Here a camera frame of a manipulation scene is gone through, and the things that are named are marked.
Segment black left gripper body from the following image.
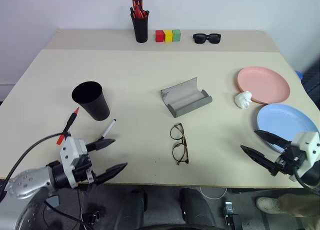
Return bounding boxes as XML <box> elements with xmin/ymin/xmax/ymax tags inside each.
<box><xmin>71</xmin><ymin>139</ymin><xmax>99</xmax><ymax>186</ymax></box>

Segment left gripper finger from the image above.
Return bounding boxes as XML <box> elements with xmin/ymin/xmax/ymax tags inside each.
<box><xmin>94</xmin><ymin>162</ymin><xmax>129</xmax><ymax>186</ymax></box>
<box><xmin>86</xmin><ymin>138</ymin><xmax>117</xmax><ymax>152</ymax></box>

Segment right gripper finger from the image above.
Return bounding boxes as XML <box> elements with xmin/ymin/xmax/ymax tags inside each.
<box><xmin>253</xmin><ymin>129</ymin><xmax>293</xmax><ymax>151</ymax></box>
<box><xmin>240</xmin><ymin>144</ymin><xmax>279</xmax><ymax>177</ymax></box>

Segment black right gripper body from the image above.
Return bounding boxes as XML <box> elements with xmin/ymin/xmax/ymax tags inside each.
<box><xmin>274</xmin><ymin>141</ymin><xmax>308</xmax><ymax>182</ymax></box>

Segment white-capped black marker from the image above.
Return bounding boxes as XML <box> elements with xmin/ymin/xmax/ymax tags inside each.
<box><xmin>99</xmin><ymin>119</ymin><xmax>117</xmax><ymax>141</ymax></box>

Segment red-capped black marker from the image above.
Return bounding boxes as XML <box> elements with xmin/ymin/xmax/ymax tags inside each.
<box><xmin>56</xmin><ymin>107</ymin><xmax>80</xmax><ymax>146</ymax></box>

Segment black plastic cup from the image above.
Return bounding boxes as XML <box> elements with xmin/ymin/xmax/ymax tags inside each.
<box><xmin>71</xmin><ymin>81</ymin><xmax>111</xmax><ymax>122</ymax></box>

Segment tortoiseshell eyeglasses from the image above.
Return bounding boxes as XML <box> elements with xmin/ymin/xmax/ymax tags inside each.
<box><xmin>170</xmin><ymin>122</ymin><xmax>190</xmax><ymax>166</ymax></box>

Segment grey felt glasses case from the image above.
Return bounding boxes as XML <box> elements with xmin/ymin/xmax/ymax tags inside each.
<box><xmin>160</xmin><ymin>77</ymin><xmax>214</xmax><ymax>118</ymax></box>

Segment light blue plastic plate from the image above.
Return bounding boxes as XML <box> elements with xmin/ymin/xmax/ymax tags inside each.
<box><xmin>256</xmin><ymin>104</ymin><xmax>320</xmax><ymax>154</ymax></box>

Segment khaki trouser leg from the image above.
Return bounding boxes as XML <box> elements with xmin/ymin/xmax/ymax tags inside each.
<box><xmin>276</xmin><ymin>193</ymin><xmax>320</xmax><ymax>230</ymax></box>

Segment black floor clamp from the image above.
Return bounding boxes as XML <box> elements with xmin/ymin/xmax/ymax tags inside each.
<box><xmin>81</xmin><ymin>209</ymin><xmax>106</xmax><ymax>225</ymax></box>

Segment white sneaker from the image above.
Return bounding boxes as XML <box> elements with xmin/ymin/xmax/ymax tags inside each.
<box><xmin>255</xmin><ymin>196</ymin><xmax>284</xmax><ymax>215</ymax></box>

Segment crumpled white tissue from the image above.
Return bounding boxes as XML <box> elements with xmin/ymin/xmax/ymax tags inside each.
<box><xmin>234</xmin><ymin>90</ymin><xmax>253</xmax><ymax>110</ymax></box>

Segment pink plastic plate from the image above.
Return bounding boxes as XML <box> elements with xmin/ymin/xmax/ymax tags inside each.
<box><xmin>236</xmin><ymin>66</ymin><xmax>291</xmax><ymax>105</ymax></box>

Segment dark slatted crate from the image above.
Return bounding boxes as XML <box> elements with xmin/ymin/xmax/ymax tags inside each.
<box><xmin>299</xmin><ymin>61</ymin><xmax>320</xmax><ymax>97</ymax></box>

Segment dark rounded housing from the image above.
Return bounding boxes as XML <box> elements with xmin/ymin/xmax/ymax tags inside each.
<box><xmin>179</xmin><ymin>187</ymin><xmax>216</xmax><ymax>230</ymax></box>

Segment black pen cup with markers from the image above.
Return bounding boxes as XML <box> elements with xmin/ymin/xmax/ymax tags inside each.
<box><xmin>130</xmin><ymin>10</ymin><xmax>150</xmax><ymax>44</ymax></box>

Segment black sunglasses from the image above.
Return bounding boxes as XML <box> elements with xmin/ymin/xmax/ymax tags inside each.
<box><xmin>192</xmin><ymin>33</ymin><xmax>221</xmax><ymax>45</ymax></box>

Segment yellow wooden block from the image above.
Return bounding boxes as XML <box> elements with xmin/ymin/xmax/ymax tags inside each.
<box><xmin>163</xmin><ymin>29</ymin><xmax>174</xmax><ymax>43</ymax></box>

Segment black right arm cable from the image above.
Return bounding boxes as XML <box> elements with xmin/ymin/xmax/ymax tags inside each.
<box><xmin>293</xmin><ymin>162</ymin><xmax>320</xmax><ymax>191</ymax></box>

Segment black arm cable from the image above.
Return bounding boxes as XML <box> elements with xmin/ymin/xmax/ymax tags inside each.
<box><xmin>293</xmin><ymin>162</ymin><xmax>320</xmax><ymax>191</ymax></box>
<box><xmin>0</xmin><ymin>132</ymin><xmax>66</xmax><ymax>201</ymax></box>

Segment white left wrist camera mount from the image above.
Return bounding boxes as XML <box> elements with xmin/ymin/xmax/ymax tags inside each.
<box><xmin>59</xmin><ymin>136</ymin><xmax>87</xmax><ymax>189</ymax></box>

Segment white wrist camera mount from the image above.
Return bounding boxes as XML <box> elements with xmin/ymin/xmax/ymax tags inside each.
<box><xmin>287</xmin><ymin>131</ymin><xmax>320</xmax><ymax>182</ymax></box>
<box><xmin>59</xmin><ymin>136</ymin><xmax>87</xmax><ymax>189</ymax></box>

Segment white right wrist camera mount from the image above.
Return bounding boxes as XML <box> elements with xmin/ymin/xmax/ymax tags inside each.
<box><xmin>287</xmin><ymin>131</ymin><xmax>320</xmax><ymax>182</ymax></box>

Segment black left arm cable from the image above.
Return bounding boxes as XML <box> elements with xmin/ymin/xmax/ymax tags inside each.
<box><xmin>0</xmin><ymin>132</ymin><xmax>66</xmax><ymax>201</ymax></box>

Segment thin white floor cable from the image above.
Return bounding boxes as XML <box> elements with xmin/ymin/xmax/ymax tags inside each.
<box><xmin>199</xmin><ymin>187</ymin><xmax>228</xmax><ymax>200</ymax></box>

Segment small black floor bracket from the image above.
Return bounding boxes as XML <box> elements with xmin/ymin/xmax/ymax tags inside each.
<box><xmin>223</xmin><ymin>201</ymin><xmax>237</xmax><ymax>226</ymax></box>

